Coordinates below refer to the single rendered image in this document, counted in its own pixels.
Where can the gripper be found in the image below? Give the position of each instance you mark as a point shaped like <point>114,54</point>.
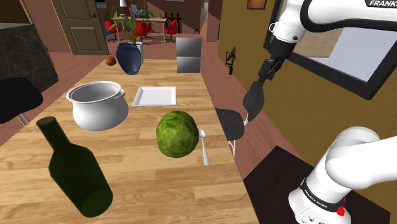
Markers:
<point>280,48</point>

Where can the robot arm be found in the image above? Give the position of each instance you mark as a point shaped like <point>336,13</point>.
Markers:
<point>347,161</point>

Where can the black chair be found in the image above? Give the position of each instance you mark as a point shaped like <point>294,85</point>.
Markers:
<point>17,99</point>
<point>232,124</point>

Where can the black framed window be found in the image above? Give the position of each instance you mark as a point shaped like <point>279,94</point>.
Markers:
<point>341,76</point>

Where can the grey metal box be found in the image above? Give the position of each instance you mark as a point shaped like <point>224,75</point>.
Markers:
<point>188,56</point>

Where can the silver spoon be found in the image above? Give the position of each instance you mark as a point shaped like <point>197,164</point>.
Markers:
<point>204,152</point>

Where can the red office chair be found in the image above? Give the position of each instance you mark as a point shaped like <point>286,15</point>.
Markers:
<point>171,28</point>
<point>111,26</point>
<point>142,28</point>

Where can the green cabbage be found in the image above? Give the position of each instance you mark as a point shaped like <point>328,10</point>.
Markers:
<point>176,134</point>

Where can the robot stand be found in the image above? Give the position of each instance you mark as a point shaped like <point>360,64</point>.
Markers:
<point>273,186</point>

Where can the white square plate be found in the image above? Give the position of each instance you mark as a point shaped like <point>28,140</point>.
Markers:
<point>155,96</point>

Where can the light wooden desk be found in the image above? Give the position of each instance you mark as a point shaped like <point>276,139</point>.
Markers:
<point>156,20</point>

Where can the dark blue vase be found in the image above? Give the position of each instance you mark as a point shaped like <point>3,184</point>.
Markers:
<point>128,59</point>

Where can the green leafy plant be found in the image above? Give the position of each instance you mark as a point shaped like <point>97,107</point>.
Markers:
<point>130,22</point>

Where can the brown ball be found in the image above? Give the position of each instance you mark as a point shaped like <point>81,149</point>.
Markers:
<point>110,61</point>

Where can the wooden table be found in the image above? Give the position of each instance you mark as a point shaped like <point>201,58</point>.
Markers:
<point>149,186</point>

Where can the white round pot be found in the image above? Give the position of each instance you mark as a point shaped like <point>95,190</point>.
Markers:
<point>97,107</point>

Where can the brown panel door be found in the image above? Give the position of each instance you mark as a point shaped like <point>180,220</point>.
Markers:
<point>80,28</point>

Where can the dark green glass bottle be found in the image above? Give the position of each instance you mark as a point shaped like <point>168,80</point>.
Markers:
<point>76,173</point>

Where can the dark stone cabinet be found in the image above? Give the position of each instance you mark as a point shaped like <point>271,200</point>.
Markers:
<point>24,52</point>

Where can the black wall fixture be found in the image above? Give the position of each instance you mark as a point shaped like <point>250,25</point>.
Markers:
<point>231,57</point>

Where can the framed wall picture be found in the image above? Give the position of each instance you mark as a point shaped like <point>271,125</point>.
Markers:
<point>256,3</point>

